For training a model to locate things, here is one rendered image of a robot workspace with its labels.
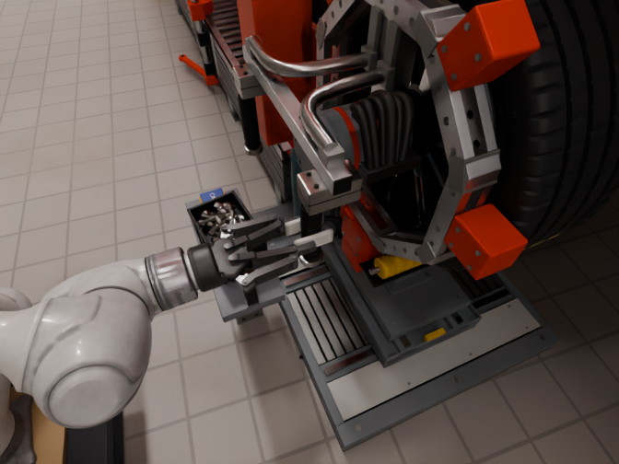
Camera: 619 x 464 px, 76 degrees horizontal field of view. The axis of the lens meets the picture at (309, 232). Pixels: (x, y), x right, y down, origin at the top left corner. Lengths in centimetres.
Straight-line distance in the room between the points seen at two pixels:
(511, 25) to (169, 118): 211
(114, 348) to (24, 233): 170
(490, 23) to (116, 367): 56
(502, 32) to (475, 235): 28
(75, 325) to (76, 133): 213
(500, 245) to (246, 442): 101
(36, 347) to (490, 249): 58
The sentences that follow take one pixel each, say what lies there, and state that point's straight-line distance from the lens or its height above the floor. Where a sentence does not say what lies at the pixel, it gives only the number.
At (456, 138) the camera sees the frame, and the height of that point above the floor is 100.
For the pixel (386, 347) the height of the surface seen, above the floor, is 15.
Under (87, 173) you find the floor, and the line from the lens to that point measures 228.
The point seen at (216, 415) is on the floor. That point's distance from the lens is 143.
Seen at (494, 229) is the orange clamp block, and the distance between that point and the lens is 67.
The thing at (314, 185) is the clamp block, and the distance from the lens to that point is 58.
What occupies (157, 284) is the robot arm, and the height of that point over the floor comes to 86.
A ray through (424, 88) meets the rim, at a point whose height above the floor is 93.
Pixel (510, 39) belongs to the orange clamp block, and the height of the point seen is 114.
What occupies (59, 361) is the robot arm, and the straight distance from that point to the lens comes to 47.
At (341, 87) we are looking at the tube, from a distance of 68.
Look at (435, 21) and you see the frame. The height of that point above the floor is 112.
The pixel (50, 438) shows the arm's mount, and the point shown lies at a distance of 123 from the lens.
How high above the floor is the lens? 136
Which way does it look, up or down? 52 degrees down
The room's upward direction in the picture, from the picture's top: straight up
